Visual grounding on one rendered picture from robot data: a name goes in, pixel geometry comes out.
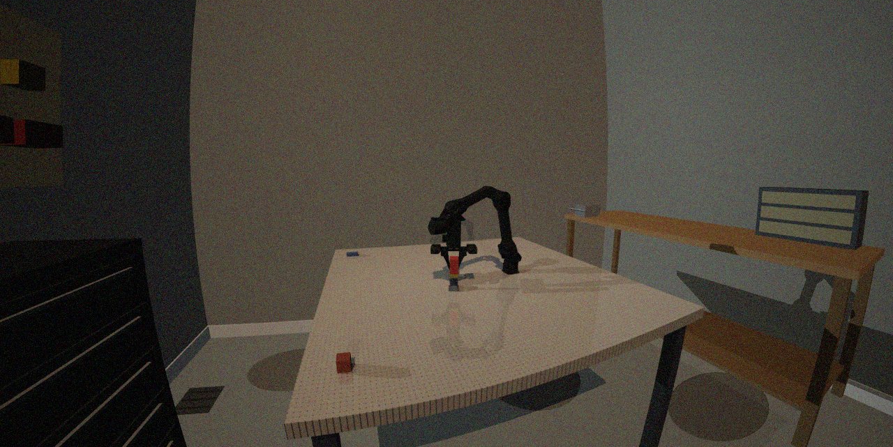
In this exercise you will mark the red block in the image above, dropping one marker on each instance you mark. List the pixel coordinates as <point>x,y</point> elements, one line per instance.
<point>343,362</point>

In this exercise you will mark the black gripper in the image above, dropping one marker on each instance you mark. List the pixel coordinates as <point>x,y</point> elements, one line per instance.
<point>453,241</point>

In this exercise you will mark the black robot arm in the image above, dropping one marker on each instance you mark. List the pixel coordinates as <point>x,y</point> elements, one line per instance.
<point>450,219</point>

